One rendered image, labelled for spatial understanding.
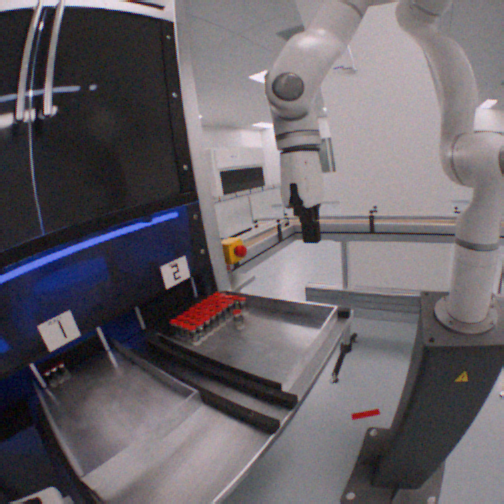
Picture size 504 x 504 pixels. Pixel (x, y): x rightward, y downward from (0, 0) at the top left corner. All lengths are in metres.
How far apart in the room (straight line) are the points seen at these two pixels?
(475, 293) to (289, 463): 1.08
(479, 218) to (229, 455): 0.59
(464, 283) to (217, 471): 0.58
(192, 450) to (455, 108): 0.77
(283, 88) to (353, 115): 1.57
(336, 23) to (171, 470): 0.77
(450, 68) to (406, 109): 1.34
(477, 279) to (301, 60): 0.53
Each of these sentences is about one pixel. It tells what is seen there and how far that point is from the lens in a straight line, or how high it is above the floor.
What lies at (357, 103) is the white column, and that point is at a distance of 1.96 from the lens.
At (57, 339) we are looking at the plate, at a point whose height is 1.01.
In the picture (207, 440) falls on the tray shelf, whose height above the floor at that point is 0.88.
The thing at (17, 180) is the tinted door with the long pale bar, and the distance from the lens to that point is 0.57.
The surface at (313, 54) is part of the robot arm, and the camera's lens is 0.42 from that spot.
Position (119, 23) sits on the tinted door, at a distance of 0.83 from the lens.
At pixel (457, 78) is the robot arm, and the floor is 1.40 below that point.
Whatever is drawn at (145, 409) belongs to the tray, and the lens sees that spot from 0.51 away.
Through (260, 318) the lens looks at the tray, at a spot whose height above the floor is 0.88.
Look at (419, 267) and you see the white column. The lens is 2.03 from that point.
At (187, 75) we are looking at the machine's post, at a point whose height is 1.58.
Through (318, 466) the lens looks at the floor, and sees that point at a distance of 1.35.
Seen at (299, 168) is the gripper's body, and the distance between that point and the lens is 0.44.
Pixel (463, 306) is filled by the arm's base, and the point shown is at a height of 0.91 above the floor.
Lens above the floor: 1.22
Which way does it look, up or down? 16 degrees down
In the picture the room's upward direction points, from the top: 10 degrees counter-clockwise
